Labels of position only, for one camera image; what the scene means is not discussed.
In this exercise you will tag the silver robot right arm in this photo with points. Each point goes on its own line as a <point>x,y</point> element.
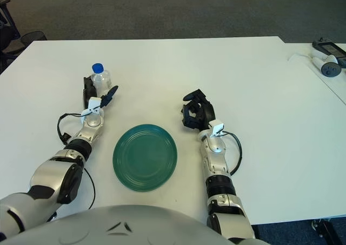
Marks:
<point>216,161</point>

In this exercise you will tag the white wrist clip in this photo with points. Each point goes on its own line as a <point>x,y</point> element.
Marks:
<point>217,126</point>
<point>93,103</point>

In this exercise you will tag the silver robot torso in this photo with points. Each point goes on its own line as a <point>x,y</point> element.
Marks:
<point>135,228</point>

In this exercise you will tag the green round plate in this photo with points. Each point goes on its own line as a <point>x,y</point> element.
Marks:
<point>144,158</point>

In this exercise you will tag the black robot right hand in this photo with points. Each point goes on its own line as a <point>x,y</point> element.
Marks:
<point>205,112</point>

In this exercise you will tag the black mesh wastebasket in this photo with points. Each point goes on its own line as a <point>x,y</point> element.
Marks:
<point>32,38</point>

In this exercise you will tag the black table caster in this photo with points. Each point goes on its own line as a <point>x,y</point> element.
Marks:
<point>323,228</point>

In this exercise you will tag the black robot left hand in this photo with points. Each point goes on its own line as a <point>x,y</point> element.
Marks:
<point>87,89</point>

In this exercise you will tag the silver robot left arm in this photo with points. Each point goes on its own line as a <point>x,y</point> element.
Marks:
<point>54,174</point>

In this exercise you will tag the grey handheld screen device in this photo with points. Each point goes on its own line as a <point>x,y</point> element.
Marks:
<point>328,49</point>

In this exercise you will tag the white grey handheld controller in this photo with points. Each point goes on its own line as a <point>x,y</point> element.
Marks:
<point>328,69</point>

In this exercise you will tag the clear bottle blue cap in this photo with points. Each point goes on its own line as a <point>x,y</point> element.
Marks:
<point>101,80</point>

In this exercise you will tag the black office chair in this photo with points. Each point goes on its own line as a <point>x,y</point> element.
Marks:
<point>5,23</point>

